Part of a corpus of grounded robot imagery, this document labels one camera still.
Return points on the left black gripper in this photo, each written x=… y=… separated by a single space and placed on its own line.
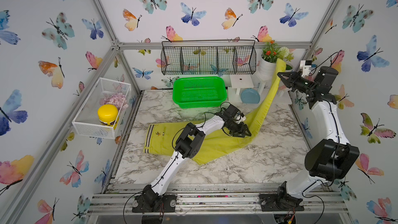
x=241 y=132

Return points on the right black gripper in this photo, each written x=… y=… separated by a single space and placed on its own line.
x=296 y=78

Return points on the yellow-green long pants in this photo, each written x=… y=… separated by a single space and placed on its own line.
x=217 y=144

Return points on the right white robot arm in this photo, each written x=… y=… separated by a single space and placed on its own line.
x=333 y=156

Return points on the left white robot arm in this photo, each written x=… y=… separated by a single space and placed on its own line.
x=189 y=143

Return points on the small white green cup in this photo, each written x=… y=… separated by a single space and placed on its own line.
x=288 y=68

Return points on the potted plant white pot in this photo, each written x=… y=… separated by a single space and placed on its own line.
x=271 y=53

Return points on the light blue round object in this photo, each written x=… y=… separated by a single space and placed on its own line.
x=250 y=96

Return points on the green plastic basket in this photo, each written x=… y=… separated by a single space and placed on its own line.
x=199 y=92

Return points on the pink artificial flowers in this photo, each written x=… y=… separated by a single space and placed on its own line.
x=118 y=100

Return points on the yellow lidded jar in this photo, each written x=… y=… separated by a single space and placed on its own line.
x=107 y=115

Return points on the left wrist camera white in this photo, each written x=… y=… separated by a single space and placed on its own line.
x=240 y=118

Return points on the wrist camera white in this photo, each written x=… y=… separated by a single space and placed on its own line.
x=305 y=67
x=240 y=118

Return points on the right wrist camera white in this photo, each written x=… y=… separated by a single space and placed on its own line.
x=305 y=67

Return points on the black wire wall basket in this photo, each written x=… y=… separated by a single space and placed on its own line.
x=208 y=57

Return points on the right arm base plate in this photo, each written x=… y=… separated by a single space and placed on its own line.
x=275 y=202

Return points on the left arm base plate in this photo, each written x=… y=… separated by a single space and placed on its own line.
x=147 y=204

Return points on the white mesh wall basket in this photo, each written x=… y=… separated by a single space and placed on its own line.
x=86 y=122

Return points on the aluminium front rail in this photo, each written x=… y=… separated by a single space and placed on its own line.
x=184 y=203

